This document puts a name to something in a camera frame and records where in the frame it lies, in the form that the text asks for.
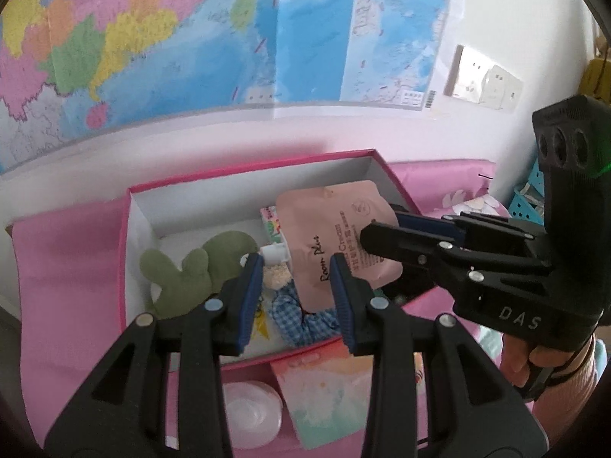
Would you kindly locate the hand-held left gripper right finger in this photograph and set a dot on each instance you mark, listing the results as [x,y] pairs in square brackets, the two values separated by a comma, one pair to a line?
[342,296]

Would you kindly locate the beige wall socket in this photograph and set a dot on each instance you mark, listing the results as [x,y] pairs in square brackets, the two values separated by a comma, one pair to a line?
[465,71]
[503,90]

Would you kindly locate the clear round plastic lid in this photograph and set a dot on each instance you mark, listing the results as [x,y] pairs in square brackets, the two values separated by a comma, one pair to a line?
[250,415]

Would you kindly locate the pink spout pouch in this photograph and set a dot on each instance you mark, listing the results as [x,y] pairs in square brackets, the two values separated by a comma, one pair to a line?
[324,229]

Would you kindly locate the floral tissue packet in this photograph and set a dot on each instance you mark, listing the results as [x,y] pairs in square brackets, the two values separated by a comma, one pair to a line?
[271,224]

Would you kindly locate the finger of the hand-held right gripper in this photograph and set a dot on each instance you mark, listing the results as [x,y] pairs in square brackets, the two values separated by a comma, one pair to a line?
[405,243]
[429,226]

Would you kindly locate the pink cardboard box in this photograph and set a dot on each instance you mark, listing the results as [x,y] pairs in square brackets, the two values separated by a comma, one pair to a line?
[215,200]

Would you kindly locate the pastel printed packet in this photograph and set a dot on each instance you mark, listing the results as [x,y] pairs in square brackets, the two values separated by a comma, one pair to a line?
[324,400]

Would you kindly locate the person's right hand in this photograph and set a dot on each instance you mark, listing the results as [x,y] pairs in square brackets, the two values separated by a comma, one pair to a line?
[525,362]

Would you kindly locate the white printed packet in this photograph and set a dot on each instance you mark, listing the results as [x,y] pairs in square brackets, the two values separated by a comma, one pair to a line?
[262,331]

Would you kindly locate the green cactus plush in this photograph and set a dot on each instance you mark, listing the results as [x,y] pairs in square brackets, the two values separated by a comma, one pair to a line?
[181,276]

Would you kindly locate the blue gingham plush doll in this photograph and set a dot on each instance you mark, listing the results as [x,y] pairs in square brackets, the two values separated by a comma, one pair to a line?
[296,317]

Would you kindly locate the yellow object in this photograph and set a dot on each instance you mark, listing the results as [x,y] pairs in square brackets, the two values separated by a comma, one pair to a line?
[596,76]

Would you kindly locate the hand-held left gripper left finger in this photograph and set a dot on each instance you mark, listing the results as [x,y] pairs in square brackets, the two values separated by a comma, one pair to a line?
[250,296]

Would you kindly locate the colourful wall map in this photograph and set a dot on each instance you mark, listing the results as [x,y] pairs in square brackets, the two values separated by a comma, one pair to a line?
[191,33]

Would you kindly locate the person's right forearm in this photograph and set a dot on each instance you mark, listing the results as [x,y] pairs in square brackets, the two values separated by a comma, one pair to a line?
[582,386]

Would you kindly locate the blue plastic basket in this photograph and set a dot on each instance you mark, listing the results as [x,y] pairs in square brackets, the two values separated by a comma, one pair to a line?
[522,205]

